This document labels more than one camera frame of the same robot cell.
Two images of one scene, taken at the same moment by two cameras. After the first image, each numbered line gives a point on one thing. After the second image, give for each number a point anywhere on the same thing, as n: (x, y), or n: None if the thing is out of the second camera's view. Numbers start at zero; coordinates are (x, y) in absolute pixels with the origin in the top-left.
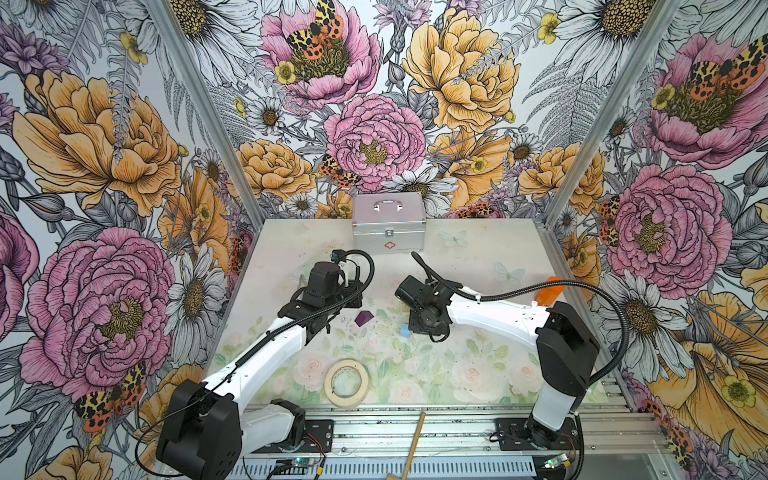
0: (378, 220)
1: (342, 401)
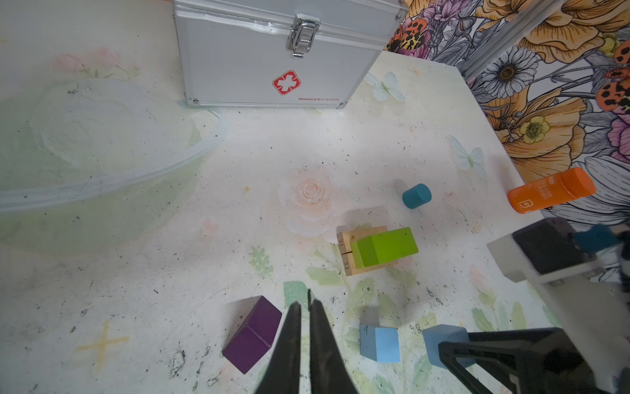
0: (280, 54)
1: None
